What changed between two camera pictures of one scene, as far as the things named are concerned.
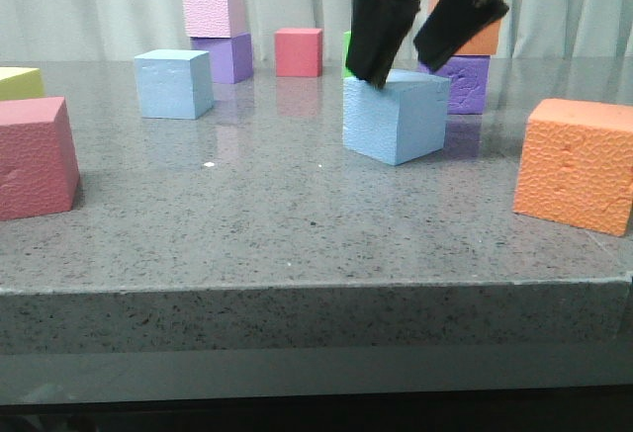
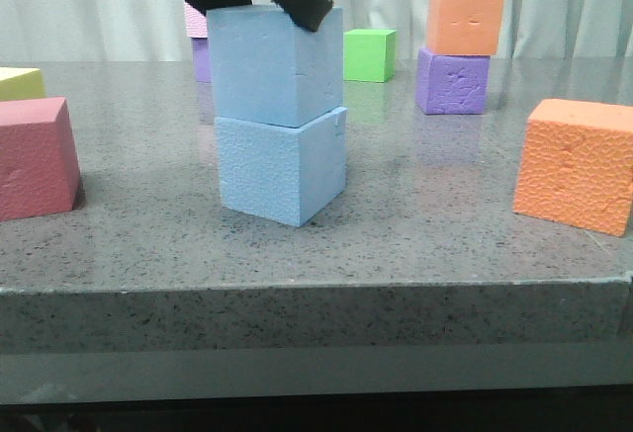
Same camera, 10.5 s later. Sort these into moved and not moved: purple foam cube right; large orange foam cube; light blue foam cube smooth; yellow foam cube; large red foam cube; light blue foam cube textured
Moved: light blue foam cube smooth; light blue foam cube textured
Not moved: large orange foam cube; large red foam cube; purple foam cube right; yellow foam cube
